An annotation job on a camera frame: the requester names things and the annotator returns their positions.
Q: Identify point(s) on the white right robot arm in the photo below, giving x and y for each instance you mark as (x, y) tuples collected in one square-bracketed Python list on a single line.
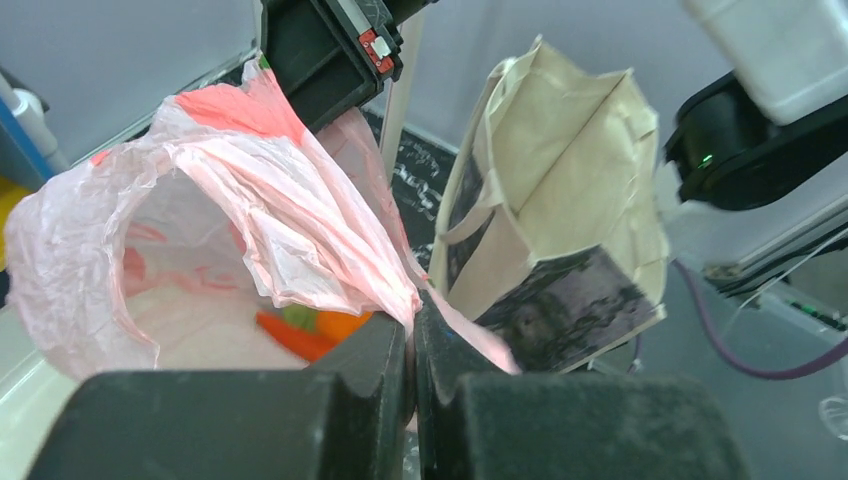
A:
[(731, 156)]

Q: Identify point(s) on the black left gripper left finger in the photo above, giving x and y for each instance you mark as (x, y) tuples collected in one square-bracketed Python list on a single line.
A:
[(341, 418)]

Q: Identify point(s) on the orange toy fruit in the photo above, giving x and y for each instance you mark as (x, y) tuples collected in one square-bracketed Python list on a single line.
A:
[(338, 326)]

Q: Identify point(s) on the white rectangular tray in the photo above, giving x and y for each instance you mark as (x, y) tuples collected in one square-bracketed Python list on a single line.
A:
[(32, 395)]

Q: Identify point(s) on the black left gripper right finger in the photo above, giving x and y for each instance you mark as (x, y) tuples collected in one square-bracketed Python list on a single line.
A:
[(477, 422)]

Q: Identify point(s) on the aluminium base frame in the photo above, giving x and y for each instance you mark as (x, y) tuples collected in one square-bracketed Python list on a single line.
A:
[(750, 283)]

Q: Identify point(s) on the beige canvas tote bag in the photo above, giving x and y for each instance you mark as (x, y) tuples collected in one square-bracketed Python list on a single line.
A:
[(549, 247)]

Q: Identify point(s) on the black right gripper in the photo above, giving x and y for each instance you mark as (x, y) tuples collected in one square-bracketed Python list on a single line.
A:
[(331, 56)]

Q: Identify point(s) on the red toy chili pepper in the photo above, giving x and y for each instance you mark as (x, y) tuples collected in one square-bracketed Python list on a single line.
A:
[(310, 347)]

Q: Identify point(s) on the green toy cabbage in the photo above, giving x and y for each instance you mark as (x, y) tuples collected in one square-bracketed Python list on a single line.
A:
[(300, 317)]

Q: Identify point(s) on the colourful wooden shelf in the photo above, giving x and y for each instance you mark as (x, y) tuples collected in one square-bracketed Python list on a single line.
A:
[(23, 168)]

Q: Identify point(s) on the pink plastic grocery bag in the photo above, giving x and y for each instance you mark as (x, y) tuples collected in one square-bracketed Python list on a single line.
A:
[(158, 252)]

